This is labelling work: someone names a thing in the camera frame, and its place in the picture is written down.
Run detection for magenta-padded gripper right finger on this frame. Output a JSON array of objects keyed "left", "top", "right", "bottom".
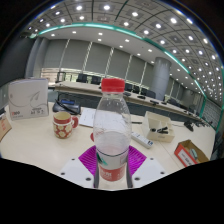
[{"left": 125, "top": 145, "right": 167, "bottom": 190}]

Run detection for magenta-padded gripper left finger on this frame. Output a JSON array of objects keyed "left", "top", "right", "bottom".
[{"left": 58, "top": 145, "right": 100, "bottom": 190}]

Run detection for clear red-capped water bottle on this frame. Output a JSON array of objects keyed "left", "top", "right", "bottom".
[{"left": 92, "top": 78, "right": 133, "bottom": 184}]

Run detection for beige open box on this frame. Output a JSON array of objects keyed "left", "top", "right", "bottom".
[{"left": 142, "top": 110, "right": 175, "bottom": 143}]

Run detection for cardboard box with red side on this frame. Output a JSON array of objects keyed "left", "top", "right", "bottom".
[{"left": 173, "top": 139, "right": 210, "bottom": 168}]

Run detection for small black tool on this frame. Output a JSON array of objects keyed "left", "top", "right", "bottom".
[{"left": 149, "top": 125, "right": 170, "bottom": 135}]

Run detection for red and cream mug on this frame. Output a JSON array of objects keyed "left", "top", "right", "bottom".
[{"left": 52, "top": 110, "right": 80, "bottom": 140}]

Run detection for green whiteboard eraser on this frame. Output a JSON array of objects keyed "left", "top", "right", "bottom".
[{"left": 189, "top": 148, "right": 199, "bottom": 160}]

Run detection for white paper sheet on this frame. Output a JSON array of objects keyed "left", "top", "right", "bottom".
[{"left": 78, "top": 107, "right": 98, "bottom": 128}]

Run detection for black microphone base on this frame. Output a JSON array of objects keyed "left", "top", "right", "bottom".
[{"left": 183, "top": 119, "right": 196, "bottom": 132}]

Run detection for black desk conference console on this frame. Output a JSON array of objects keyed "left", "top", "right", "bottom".
[{"left": 52, "top": 98, "right": 82, "bottom": 116}]

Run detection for black desk microphones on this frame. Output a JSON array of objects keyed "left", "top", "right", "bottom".
[{"left": 123, "top": 89, "right": 183, "bottom": 108}]

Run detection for long curved conference table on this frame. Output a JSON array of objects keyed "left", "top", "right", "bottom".
[{"left": 48, "top": 80, "right": 214, "bottom": 124}]

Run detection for brown paper envelope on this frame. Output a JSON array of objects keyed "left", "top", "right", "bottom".
[{"left": 0, "top": 112, "right": 13, "bottom": 143}]

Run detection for white printed carton box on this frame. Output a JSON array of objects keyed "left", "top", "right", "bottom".
[{"left": 7, "top": 77, "right": 50, "bottom": 121}]

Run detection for black office chairs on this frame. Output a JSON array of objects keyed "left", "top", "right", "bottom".
[{"left": 54, "top": 71, "right": 201, "bottom": 114}]

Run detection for round ceiling lights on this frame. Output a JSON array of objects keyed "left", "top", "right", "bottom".
[{"left": 26, "top": 0, "right": 224, "bottom": 101}]

